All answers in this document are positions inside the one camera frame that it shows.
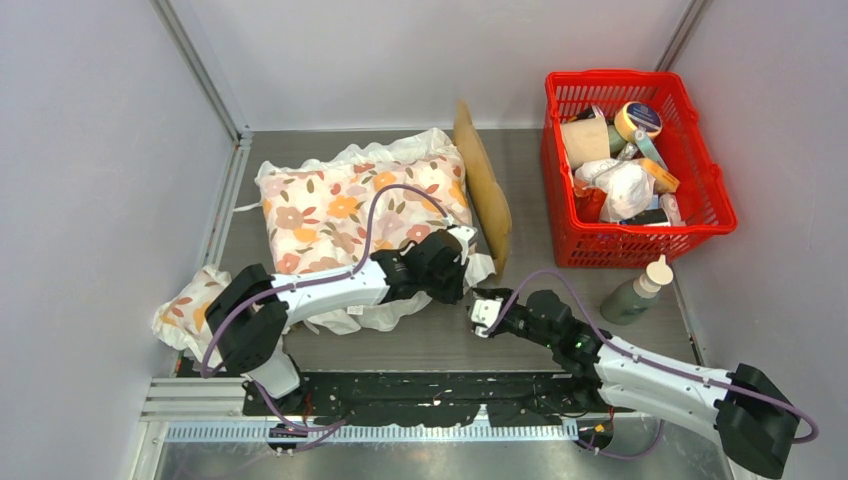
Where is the large floral cushion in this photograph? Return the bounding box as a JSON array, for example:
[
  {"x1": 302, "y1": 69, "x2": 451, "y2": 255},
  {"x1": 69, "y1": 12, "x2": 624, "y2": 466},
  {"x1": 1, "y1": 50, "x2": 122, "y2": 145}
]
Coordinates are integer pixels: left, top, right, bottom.
[{"x1": 233, "y1": 127, "x2": 498, "y2": 335}]

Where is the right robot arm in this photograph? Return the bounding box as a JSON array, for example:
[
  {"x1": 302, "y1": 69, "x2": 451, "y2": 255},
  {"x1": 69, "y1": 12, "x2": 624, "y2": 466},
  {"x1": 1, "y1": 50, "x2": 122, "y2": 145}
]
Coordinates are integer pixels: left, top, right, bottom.
[{"x1": 468, "y1": 288, "x2": 800, "y2": 479}]

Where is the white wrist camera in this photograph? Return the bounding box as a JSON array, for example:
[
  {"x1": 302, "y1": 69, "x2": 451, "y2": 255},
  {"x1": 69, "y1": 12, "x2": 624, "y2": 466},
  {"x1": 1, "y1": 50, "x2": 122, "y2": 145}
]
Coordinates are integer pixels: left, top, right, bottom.
[
  {"x1": 447, "y1": 225, "x2": 477, "y2": 257},
  {"x1": 469, "y1": 298, "x2": 503, "y2": 338}
]

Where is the green bottle with beige cap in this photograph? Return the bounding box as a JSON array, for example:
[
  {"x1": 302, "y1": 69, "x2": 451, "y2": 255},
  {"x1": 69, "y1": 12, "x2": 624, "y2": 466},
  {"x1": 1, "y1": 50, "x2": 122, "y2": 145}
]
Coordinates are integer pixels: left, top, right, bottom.
[{"x1": 600, "y1": 255, "x2": 674, "y2": 325}]

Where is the small floral pillow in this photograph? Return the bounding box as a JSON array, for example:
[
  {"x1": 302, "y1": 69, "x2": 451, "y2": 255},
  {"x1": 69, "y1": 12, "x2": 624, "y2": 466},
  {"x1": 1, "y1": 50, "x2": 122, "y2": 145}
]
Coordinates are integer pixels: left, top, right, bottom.
[{"x1": 151, "y1": 265, "x2": 232, "y2": 361}]

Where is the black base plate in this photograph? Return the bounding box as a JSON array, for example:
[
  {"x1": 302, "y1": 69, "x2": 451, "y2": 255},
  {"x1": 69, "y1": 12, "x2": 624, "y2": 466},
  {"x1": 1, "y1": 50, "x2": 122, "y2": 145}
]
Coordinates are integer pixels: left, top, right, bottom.
[{"x1": 275, "y1": 371, "x2": 620, "y2": 428}]

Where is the red plastic basket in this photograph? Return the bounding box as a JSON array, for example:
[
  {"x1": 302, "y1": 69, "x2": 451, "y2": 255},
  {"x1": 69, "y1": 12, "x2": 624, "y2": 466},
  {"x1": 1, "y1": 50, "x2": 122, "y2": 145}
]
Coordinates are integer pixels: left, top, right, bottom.
[{"x1": 541, "y1": 69, "x2": 738, "y2": 268}]

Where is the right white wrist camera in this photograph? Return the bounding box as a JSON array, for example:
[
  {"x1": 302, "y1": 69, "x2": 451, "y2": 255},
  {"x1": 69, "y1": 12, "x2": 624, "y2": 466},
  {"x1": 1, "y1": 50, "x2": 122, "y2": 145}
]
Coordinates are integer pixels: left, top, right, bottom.
[{"x1": 469, "y1": 298, "x2": 503, "y2": 338}]

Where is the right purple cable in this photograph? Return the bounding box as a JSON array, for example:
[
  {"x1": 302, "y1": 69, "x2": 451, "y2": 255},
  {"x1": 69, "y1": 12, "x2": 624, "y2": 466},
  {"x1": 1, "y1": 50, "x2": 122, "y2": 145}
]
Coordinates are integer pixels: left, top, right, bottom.
[{"x1": 490, "y1": 268, "x2": 820, "y2": 462}]

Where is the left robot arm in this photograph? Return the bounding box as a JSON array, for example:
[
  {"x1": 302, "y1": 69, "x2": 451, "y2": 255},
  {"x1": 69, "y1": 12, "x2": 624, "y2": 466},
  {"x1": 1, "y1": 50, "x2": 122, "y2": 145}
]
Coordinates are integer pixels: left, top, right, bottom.
[{"x1": 201, "y1": 225, "x2": 476, "y2": 414}]

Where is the aluminium rail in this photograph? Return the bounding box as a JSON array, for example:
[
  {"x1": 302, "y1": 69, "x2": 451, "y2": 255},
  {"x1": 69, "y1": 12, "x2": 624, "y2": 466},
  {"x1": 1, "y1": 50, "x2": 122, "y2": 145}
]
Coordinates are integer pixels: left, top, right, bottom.
[{"x1": 139, "y1": 377, "x2": 743, "y2": 445}]

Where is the wooden pet bed frame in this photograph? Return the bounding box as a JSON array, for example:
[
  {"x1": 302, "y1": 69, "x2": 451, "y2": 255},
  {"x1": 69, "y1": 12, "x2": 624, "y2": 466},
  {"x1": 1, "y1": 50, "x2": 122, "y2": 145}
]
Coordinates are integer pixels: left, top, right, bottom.
[{"x1": 453, "y1": 100, "x2": 513, "y2": 280}]

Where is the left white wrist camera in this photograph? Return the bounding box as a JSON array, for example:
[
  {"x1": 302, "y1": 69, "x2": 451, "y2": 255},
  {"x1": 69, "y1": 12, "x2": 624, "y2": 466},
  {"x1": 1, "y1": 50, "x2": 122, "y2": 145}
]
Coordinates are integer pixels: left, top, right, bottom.
[{"x1": 447, "y1": 225, "x2": 477, "y2": 257}]

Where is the yellow tape roll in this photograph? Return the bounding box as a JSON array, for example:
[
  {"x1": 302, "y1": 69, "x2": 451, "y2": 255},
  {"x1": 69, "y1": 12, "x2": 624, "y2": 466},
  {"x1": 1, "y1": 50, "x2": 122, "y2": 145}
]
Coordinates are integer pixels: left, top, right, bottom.
[{"x1": 613, "y1": 101, "x2": 663, "y2": 142}]

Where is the white crumpled plastic bag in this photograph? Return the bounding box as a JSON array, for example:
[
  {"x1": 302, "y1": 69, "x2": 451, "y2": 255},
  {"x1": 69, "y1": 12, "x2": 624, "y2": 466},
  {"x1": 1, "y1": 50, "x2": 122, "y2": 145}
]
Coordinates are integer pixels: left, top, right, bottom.
[{"x1": 573, "y1": 158, "x2": 654, "y2": 223}]

